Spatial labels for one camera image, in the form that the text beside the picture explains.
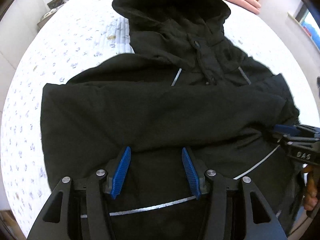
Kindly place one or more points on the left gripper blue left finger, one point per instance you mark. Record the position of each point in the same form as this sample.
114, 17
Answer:
118, 176

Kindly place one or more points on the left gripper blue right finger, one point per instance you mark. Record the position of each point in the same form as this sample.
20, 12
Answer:
192, 176

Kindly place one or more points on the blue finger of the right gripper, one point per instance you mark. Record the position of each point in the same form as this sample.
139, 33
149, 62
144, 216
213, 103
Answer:
284, 129

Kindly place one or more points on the black hooded jacket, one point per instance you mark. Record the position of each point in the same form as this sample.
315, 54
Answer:
184, 85

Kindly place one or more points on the person right hand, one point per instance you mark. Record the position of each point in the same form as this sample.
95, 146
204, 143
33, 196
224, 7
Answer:
311, 192

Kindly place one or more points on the dark framed window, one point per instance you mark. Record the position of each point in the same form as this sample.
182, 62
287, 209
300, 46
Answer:
306, 20

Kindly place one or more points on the bed with floral sheet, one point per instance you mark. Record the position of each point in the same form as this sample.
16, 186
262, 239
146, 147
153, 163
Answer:
83, 35

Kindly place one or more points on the grey nightstand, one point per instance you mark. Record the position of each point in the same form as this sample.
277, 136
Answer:
54, 6

